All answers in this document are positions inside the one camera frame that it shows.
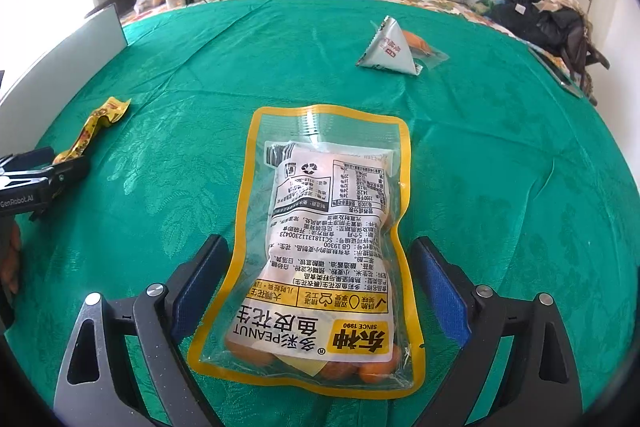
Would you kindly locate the flat plastic packet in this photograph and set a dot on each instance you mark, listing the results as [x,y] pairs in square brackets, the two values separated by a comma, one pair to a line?
[557,72]

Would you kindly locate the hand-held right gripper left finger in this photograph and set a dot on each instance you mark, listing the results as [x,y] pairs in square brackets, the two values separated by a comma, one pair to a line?
[200,287]

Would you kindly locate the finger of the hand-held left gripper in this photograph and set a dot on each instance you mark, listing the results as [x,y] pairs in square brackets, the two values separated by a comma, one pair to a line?
[70,174]

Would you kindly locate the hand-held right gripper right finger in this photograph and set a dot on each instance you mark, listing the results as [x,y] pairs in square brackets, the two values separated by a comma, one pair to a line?
[440,292]

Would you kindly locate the black clothes pile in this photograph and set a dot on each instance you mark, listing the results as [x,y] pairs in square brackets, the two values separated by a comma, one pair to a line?
[545,24]

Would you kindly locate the orange sausage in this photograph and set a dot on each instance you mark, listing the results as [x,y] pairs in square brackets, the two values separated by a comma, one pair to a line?
[417,41]

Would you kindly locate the green patterned blanket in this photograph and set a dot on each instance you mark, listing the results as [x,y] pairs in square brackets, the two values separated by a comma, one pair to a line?
[500,207]

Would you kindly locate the clear yellow-bordered peanut packet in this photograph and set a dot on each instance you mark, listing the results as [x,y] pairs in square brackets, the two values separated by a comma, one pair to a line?
[320,217]

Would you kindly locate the grey flat board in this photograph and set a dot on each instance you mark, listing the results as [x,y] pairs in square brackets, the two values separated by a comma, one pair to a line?
[75,47]

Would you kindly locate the white triangular snack packet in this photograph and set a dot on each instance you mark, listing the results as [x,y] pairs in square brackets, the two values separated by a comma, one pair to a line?
[387,44]

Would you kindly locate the person's left hand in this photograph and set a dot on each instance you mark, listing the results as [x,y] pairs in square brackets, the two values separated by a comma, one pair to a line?
[9,262]

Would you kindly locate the yellow snack packet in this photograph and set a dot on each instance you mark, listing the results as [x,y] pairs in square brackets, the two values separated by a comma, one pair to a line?
[100,117]

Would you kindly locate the small green cloth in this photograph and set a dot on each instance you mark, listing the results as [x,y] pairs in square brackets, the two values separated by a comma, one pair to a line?
[484,5]

